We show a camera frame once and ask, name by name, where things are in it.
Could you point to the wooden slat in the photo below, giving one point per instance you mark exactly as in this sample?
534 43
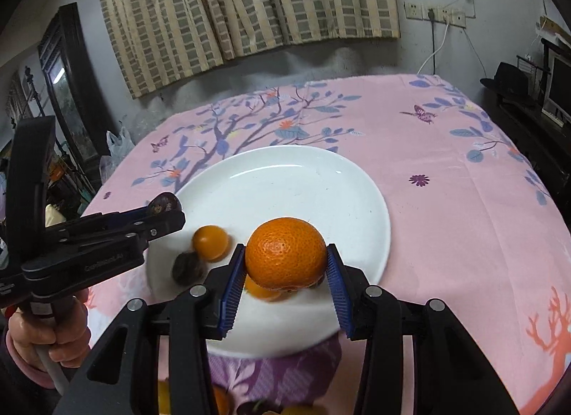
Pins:
555 29

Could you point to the large orange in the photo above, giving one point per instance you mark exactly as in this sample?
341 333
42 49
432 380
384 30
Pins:
285 250

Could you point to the medium orange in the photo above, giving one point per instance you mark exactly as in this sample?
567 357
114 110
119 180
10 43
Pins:
263 293
221 400

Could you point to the pink floral bedsheet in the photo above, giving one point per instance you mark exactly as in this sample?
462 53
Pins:
446 218

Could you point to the yellow green tomato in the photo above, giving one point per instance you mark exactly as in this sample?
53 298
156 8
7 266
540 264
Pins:
299 410

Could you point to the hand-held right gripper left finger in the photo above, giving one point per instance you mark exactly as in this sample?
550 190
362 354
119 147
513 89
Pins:
232 294

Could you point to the clear plastic bag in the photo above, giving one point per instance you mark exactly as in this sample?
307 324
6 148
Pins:
117 143

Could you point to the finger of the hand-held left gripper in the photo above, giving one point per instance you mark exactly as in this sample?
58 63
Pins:
120 215
165 224

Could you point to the beige checked curtain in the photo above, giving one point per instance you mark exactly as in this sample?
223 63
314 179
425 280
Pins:
223 9

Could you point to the black hat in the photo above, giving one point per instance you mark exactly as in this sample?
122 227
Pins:
508 80

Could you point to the white power strip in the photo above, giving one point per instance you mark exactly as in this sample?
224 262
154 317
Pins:
446 17

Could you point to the small orange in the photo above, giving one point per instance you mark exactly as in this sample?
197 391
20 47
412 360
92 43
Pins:
209 241

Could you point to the white plate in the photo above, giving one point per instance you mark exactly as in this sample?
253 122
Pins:
290 183

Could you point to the large dark plum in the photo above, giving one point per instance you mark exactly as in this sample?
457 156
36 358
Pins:
258 408

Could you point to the white wall socket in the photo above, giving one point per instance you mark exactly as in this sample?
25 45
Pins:
413 11

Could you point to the person's left hand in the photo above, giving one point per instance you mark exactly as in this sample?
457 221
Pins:
67 339

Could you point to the dark wooden cabinet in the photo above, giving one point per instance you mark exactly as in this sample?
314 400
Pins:
67 85

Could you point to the yellow orange fruit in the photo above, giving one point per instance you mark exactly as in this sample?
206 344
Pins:
164 397

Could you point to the dark wooden desk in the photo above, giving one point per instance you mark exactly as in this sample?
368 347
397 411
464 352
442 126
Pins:
535 138

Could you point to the computer monitor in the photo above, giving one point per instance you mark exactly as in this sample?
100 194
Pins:
560 85

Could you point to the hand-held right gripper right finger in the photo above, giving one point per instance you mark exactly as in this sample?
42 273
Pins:
339 294

